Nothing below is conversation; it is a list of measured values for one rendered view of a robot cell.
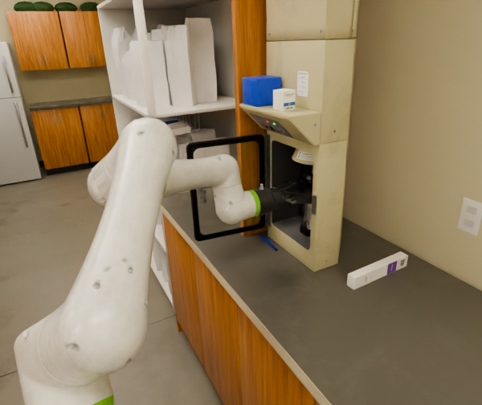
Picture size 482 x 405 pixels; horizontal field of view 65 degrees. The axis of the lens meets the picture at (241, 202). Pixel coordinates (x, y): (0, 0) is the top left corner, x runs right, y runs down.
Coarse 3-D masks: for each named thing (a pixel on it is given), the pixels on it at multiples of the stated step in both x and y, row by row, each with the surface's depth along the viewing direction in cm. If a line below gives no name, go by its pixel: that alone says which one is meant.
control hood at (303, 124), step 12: (252, 108) 127; (264, 108) 122; (300, 108) 120; (276, 120) 118; (288, 120) 110; (300, 120) 110; (312, 120) 112; (288, 132) 121; (300, 132) 112; (312, 132) 114; (312, 144) 116
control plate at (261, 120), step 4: (252, 116) 134; (256, 116) 130; (256, 120) 135; (260, 120) 131; (264, 120) 128; (268, 120) 124; (260, 124) 137; (264, 124) 133; (268, 124) 129; (272, 124) 125; (276, 124) 122; (264, 128) 138; (268, 128) 134; (276, 128) 126; (280, 128) 123; (276, 132) 131; (280, 132) 128; (284, 132) 124; (288, 136) 125
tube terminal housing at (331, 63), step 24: (288, 48) 121; (312, 48) 111; (336, 48) 108; (288, 72) 124; (312, 72) 113; (336, 72) 111; (312, 96) 115; (336, 96) 114; (336, 120) 117; (288, 144) 132; (336, 144) 120; (336, 168) 124; (312, 192) 126; (336, 192) 127; (312, 216) 129; (336, 216) 131; (288, 240) 147; (312, 240) 132; (336, 240) 136; (312, 264) 135
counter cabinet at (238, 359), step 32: (192, 256) 175; (192, 288) 188; (224, 288) 144; (192, 320) 202; (224, 320) 153; (224, 352) 162; (256, 352) 129; (224, 384) 173; (256, 384) 135; (288, 384) 111
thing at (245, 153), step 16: (240, 144) 140; (256, 144) 143; (240, 160) 143; (256, 160) 145; (240, 176) 145; (256, 176) 148; (208, 192) 143; (208, 208) 145; (208, 224) 148; (224, 224) 151; (240, 224) 153
